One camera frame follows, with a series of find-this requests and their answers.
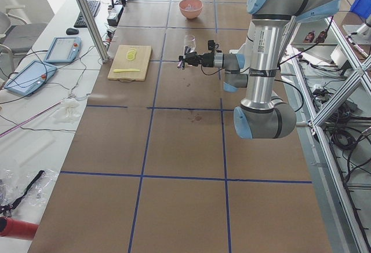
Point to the far teach pendant tablet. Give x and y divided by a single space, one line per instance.
63 50

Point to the near teach pendant tablet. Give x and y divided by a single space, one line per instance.
31 78

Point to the pink ice bowl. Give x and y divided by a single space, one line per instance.
190 9

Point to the black computer mouse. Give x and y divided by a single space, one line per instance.
72 31

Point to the steel jigger measure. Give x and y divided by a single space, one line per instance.
183 60

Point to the teach pendant tablet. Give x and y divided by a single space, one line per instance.
63 50
31 78

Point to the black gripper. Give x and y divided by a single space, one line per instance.
207 59

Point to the red cylinder bottle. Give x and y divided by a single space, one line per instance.
16 229

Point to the clear wine glass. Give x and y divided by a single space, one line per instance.
189 43

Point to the lemon slice stack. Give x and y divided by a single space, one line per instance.
131 54

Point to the wooden cutting board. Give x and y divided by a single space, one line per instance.
120 62

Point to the yellow plastic knife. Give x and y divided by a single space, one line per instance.
126 70

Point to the aluminium frame post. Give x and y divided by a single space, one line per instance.
93 29

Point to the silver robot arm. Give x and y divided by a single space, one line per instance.
261 113

